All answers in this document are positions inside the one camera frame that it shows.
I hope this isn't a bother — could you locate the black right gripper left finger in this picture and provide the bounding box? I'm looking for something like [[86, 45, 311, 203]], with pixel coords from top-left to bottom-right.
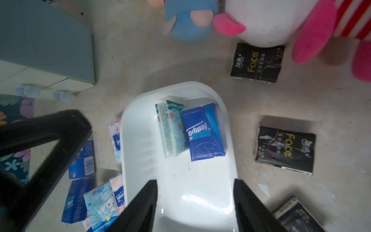
[[106, 180, 158, 232]]

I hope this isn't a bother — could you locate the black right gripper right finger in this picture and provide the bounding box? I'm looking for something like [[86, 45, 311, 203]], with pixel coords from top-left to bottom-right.
[[233, 179, 286, 232]]

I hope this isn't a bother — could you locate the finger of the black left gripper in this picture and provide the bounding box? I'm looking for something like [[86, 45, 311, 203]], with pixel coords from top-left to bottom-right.
[[1, 109, 92, 232]]

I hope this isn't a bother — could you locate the white plastic storage box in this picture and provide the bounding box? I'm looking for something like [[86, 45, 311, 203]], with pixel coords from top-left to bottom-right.
[[120, 82, 238, 232]]

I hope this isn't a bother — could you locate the blue cartoon tissue pack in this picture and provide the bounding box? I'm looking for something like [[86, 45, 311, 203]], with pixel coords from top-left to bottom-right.
[[68, 140, 96, 179]]

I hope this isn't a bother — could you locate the dark blue Tempo tissue pack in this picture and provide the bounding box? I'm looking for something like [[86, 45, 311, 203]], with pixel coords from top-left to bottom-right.
[[183, 103, 225, 161]]

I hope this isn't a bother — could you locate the pink floral Tempo tissue pack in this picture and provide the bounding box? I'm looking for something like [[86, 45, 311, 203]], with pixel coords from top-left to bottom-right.
[[109, 118, 121, 163]]

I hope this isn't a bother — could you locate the teal cartoon tissue pack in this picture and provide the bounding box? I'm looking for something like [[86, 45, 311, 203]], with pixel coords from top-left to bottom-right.
[[156, 100, 188, 158]]

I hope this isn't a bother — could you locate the light blue Cinnamoroll tissue pack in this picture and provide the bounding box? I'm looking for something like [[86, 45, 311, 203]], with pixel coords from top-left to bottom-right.
[[84, 182, 118, 232]]

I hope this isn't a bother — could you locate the black Face tissue pack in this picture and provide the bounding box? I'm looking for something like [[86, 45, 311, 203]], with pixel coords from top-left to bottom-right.
[[255, 126, 317, 176], [272, 195, 326, 232], [230, 43, 286, 85]]

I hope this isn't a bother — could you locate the small blue-top drawer cabinet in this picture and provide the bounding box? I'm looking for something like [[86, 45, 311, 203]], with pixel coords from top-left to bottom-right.
[[1, 1, 96, 100]]

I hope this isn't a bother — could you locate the white pink plush toy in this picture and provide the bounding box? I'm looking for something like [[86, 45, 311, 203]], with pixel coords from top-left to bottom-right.
[[213, 1, 371, 82]]

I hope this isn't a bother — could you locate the baby doll plush toy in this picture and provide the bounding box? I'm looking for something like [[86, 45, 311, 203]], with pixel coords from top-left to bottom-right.
[[147, 0, 219, 43]]

